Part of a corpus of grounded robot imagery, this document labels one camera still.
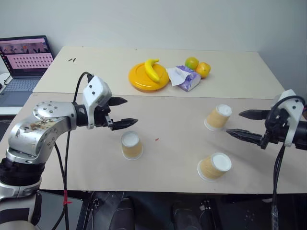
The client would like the yellow banana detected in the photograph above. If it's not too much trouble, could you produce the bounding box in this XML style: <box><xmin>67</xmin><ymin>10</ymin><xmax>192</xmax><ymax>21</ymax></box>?
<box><xmin>144</xmin><ymin>58</ymin><xmax>161</xmax><ymax>84</ymax></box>

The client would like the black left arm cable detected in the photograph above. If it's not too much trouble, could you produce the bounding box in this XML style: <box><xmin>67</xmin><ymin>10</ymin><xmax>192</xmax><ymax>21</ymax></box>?
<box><xmin>54</xmin><ymin>71</ymin><xmax>94</xmax><ymax>230</ymax></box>

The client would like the purple tissue pack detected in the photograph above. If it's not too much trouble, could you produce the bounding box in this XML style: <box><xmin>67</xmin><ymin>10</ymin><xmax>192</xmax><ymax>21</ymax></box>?
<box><xmin>166</xmin><ymin>65</ymin><xmax>202</xmax><ymax>92</ymax></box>

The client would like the thin black laptop cable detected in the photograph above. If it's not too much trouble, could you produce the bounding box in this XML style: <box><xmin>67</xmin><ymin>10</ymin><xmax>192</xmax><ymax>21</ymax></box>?
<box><xmin>1</xmin><ymin>55</ymin><xmax>12</xmax><ymax>86</ymax></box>

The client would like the yellow round plate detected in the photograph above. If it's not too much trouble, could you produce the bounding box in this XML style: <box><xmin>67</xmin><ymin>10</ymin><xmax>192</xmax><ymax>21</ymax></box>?
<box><xmin>128</xmin><ymin>62</ymin><xmax>170</xmax><ymax>92</ymax></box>

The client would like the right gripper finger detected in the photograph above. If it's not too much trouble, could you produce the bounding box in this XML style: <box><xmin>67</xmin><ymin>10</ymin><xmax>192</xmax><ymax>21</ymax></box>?
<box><xmin>238</xmin><ymin>109</ymin><xmax>273</xmax><ymax>121</ymax></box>
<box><xmin>226</xmin><ymin>128</ymin><xmax>265</xmax><ymax>147</ymax></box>

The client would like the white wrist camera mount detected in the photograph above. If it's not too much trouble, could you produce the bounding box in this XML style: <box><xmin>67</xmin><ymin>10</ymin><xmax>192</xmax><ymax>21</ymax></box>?
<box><xmin>274</xmin><ymin>89</ymin><xmax>307</xmax><ymax>147</ymax></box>
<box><xmin>83</xmin><ymin>75</ymin><xmax>113</xmax><ymax>130</ymax></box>

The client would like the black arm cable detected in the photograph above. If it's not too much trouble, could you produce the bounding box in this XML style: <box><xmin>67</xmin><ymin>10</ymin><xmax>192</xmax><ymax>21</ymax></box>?
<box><xmin>264</xmin><ymin>95</ymin><xmax>307</xmax><ymax>230</ymax></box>
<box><xmin>54</xmin><ymin>71</ymin><xmax>94</xmax><ymax>230</ymax></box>

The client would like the silver robot torso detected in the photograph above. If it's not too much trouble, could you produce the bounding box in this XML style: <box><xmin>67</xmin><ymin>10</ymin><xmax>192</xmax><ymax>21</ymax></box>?
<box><xmin>0</xmin><ymin>178</ymin><xmax>43</xmax><ymax>230</ymax></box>

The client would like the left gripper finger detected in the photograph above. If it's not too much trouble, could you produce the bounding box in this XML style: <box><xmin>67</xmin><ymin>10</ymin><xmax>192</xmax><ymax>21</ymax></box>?
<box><xmin>111</xmin><ymin>117</ymin><xmax>139</xmax><ymax>131</ymax></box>
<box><xmin>109</xmin><ymin>96</ymin><xmax>128</xmax><ymax>107</ymax></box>

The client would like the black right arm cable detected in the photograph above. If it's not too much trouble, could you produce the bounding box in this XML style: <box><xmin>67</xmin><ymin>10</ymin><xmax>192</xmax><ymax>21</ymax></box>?
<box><xmin>264</xmin><ymin>95</ymin><xmax>307</xmax><ymax>230</ymax></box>

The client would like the grey laptop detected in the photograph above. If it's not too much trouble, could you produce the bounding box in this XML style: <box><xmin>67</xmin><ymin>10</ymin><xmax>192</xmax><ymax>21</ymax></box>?
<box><xmin>0</xmin><ymin>35</ymin><xmax>56</xmax><ymax>107</ymax></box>

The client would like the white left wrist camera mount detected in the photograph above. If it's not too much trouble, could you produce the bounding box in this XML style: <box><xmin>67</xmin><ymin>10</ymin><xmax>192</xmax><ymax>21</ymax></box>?
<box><xmin>83</xmin><ymin>75</ymin><xmax>113</xmax><ymax>130</ymax></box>

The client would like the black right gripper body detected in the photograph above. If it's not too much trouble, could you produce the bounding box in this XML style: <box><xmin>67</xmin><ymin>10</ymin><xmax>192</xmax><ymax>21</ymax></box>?
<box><xmin>260</xmin><ymin>107</ymin><xmax>289</xmax><ymax>150</ymax></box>

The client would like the green orange round fruit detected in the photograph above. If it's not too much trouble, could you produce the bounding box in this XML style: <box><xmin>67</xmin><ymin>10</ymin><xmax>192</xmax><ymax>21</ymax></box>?
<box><xmin>184</xmin><ymin>56</ymin><xmax>200</xmax><ymax>71</ymax></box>

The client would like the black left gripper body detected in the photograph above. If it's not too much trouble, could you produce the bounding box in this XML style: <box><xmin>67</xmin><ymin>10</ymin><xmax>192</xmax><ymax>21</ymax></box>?
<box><xmin>94</xmin><ymin>97</ymin><xmax>115</xmax><ymax>131</ymax></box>

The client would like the tan paper cup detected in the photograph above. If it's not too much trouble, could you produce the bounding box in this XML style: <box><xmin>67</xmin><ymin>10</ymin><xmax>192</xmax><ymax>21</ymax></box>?
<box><xmin>121</xmin><ymin>131</ymin><xmax>144</xmax><ymax>161</ymax></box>
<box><xmin>197</xmin><ymin>152</ymin><xmax>233</xmax><ymax>182</ymax></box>
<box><xmin>203</xmin><ymin>104</ymin><xmax>233</xmax><ymax>132</ymax></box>

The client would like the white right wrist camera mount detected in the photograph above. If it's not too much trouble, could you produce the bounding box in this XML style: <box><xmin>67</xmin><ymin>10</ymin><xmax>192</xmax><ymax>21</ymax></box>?
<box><xmin>274</xmin><ymin>89</ymin><xmax>307</xmax><ymax>147</ymax></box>

